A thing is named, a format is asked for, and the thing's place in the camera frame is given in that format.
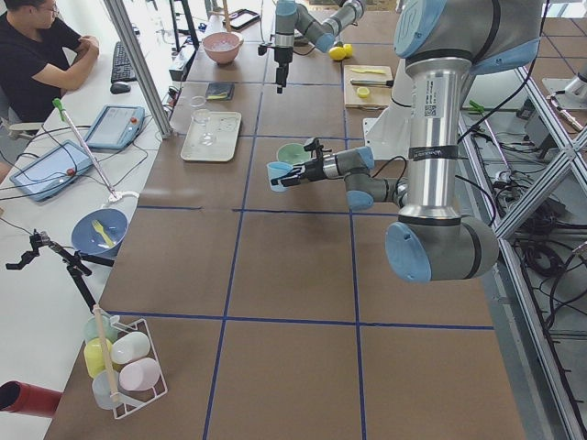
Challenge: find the seated person black shirt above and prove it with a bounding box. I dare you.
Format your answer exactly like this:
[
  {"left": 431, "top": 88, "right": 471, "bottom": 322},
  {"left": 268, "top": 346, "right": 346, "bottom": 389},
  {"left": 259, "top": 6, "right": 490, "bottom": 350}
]
[{"left": 1, "top": 1, "right": 100, "bottom": 123}]

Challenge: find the black computer mouse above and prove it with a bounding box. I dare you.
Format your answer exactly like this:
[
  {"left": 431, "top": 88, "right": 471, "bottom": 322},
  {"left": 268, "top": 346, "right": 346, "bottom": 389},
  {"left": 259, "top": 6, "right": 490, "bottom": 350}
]
[{"left": 110, "top": 82, "right": 131, "bottom": 94}]

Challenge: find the pink rod green clip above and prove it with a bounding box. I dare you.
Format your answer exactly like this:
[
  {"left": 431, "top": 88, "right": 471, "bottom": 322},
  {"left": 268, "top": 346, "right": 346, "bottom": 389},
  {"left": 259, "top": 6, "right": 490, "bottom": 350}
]
[{"left": 52, "top": 98, "right": 122, "bottom": 203}]

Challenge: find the grey and yellow cloth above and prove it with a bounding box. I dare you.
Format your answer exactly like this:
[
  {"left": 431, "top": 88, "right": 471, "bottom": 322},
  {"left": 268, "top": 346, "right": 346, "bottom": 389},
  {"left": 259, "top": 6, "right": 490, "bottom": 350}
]
[{"left": 205, "top": 82, "right": 235, "bottom": 101}]

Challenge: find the clear wine glass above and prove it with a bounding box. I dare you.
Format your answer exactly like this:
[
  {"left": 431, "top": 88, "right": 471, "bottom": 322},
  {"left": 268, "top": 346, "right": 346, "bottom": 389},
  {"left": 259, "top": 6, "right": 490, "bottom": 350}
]
[{"left": 190, "top": 95, "right": 216, "bottom": 146}]

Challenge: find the pink plastic cup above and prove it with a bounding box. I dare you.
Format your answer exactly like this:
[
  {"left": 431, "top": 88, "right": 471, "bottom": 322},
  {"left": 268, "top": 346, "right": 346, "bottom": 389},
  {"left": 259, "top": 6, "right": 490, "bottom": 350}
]
[{"left": 119, "top": 357, "right": 161, "bottom": 391}]

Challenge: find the black camera tripod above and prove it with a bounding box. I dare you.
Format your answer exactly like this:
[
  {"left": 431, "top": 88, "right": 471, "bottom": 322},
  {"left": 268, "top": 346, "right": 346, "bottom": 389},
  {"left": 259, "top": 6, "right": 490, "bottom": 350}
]
[{"left": 6, "top": 230, "right": 114, "bottom": 311}]

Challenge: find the clear grey plastic cup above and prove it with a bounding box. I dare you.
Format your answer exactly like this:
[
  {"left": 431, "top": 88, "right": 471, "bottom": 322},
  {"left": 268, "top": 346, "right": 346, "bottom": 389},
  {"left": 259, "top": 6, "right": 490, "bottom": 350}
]
[{"left": 92, "top": 370, "right": 121, "bottom": 410}]

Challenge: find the blue teach pendant near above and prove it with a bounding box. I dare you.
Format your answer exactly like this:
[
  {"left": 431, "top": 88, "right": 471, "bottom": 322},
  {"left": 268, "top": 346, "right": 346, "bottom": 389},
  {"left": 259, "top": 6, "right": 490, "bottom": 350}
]
[{"left": 9, "top": 140, "right": 93, "bottom": 202}]

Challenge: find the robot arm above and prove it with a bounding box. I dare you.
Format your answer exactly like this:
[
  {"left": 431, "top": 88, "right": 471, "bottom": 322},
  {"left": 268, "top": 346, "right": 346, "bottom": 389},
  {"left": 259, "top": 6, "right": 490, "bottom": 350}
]
[
  {"left": 272, "top": 0, "right": 366, "bottom": 94},
  {"left": 271, "top": 1, "right": 542, "bottom": 282}
]

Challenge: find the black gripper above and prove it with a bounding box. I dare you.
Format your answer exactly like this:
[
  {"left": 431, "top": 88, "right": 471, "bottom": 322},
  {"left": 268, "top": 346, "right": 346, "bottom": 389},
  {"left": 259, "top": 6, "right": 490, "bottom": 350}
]
[
  {"left": 274, "top": 46, "right": 294, "bottom": 94},
  {"left": 273, "top": 137, "right": 341, "bottom": 187}
]

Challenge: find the yellow lemon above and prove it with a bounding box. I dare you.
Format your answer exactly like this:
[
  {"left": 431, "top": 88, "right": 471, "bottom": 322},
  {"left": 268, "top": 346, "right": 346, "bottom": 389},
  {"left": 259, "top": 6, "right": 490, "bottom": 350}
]
[
  {"left": 328, "top": 46, "right": 347, "bottom": 61},
  {"left": 342, "top": 43, "right": 353, "bottom": 58}
]

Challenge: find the aluminium frame post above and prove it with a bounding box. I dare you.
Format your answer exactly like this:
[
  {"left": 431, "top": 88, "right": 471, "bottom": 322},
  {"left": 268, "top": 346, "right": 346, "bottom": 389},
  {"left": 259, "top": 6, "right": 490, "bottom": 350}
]
[{"left": 105, "top": 0, "right": 173, "bottom": 139}]

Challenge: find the wooden cutting board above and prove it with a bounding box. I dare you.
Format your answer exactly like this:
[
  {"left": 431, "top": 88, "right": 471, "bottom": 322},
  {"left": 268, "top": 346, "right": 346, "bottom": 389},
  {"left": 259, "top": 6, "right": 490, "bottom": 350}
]
[{"left": 343, "top": 65, "right": 393, "bottom": 109}]

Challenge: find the yellow plastic fork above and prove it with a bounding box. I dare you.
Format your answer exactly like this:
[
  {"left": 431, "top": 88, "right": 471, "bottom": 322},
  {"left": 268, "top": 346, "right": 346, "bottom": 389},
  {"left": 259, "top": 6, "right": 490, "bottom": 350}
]
[{"left": 92, "top": 219, "right": 115, "bottom": 248}]

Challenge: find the cream bear serving tray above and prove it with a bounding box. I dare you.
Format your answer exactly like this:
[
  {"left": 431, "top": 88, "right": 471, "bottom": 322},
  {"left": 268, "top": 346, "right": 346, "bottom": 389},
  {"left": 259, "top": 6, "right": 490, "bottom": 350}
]
[{"left": 180, "top": 110, "right": 241, "bottom": 162}]

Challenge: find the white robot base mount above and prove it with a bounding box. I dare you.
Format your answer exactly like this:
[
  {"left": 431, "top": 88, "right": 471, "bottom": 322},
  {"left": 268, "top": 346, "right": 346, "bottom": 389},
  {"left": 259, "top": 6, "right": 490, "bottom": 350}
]
[{"left": 363, "top": 59, "right": 413, "bottom": 160}]

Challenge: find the lemon half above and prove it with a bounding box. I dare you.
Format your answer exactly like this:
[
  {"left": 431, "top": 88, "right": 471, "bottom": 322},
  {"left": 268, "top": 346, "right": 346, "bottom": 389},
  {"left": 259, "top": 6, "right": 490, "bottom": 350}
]
[{"left": 356, "top": 86, "right": 371, "bottom": 99}]

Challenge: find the blue teach pendant far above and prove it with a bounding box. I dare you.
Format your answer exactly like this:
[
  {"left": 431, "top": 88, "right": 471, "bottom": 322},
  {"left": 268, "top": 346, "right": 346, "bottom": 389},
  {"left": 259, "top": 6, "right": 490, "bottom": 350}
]
[{"left": 84, "top": 104, "right": 146, "bottom": 151}]

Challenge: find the black keyboard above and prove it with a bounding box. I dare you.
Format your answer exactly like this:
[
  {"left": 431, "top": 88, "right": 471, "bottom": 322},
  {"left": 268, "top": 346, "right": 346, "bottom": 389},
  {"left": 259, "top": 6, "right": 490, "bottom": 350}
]
[{"left": 110, "top": 41, "right": 137, "bottom": 83}]

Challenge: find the yellow plastic cup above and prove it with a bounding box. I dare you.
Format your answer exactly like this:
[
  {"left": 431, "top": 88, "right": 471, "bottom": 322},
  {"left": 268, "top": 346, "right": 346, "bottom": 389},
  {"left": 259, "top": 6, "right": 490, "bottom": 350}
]
[{"left": 83, "top": 337, "right": 105, "bottom": 379}]

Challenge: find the yellow plastic knife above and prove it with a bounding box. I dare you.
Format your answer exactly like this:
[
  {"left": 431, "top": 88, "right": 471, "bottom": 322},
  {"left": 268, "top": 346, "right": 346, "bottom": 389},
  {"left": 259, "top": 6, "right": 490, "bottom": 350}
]
[{"left": 349, "top": 67, "right": 386, "bottom": 75}]

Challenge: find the white plastic cup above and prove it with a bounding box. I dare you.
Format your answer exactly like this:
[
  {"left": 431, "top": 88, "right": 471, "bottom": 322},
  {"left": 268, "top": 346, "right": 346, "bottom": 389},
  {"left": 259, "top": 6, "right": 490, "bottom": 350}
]
[{"left": 110, "top": 331, "right": 150, "bottom": 365}]

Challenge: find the light blue plastic cup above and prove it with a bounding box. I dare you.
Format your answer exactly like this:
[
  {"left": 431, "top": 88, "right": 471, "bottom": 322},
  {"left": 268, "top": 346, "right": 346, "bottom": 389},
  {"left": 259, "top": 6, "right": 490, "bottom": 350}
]
[{"left": 266, "top": 161, "right": 293, "bottom": 193}]

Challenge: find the pink bowl with ice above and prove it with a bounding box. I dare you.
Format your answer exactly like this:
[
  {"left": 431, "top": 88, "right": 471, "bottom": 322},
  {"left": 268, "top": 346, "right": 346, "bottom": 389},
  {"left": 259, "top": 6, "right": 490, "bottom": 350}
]
[{"left": 202, "top": 32, "right": 243, "bottom": 64}]

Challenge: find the green plastic cup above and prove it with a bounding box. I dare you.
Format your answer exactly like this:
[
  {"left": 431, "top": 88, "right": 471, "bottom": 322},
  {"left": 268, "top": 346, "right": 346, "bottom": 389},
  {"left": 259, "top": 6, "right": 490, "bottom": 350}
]
[{"left": 83, "top": 315, "right": 118, "bottom": 344}]

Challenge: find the white wire cup rack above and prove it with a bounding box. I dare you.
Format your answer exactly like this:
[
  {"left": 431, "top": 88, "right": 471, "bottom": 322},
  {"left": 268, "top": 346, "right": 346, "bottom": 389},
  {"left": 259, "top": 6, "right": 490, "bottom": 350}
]
[{"left": 92, "top": 305, "right": 168, "bottom": 420}]

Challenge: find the blue teach pendant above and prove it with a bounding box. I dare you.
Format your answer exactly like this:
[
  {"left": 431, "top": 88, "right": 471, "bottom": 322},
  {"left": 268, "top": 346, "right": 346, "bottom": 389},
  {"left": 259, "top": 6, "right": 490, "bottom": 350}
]
[
  {"left": 9, "top": 140, "right": 93, "bottom": 202},
  {"left": 84, "top": 104, "right": 146, "bottom": 151}
]

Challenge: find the green ceramic bowl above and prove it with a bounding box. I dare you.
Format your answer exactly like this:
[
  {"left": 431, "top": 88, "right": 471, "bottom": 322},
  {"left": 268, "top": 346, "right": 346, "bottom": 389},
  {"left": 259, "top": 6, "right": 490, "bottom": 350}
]
[{"left": 276, "top": 143, "right": 312, "bottom": 165}]

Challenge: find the red cylinder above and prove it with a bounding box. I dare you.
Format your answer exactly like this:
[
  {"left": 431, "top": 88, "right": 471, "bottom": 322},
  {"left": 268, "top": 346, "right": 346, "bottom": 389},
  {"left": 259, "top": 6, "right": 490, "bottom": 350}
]
[{"left": 1, "top": 380, "right": 62, "bottom": 418}]

